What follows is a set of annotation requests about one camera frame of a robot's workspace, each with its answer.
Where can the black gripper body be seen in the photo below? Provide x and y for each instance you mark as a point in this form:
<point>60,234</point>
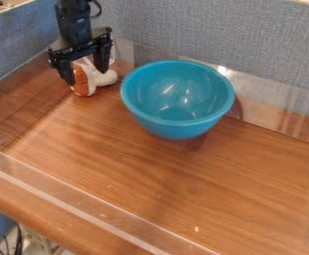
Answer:
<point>61,50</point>

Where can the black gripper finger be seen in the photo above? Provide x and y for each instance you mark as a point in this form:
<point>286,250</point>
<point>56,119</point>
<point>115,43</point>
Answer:
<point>101,57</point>
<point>65,71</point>

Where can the brown and white toy mushroom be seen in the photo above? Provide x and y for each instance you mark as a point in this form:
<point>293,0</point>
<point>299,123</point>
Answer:
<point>88,78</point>

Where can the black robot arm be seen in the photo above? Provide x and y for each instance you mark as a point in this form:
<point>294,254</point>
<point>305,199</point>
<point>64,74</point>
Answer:
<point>79,40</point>

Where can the blue plastic bowl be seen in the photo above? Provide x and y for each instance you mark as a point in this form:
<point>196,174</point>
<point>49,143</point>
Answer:
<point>176,97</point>

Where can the clear acrylic tray barrier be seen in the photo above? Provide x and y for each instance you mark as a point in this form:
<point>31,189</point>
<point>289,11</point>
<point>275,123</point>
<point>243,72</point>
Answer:
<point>108,190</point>

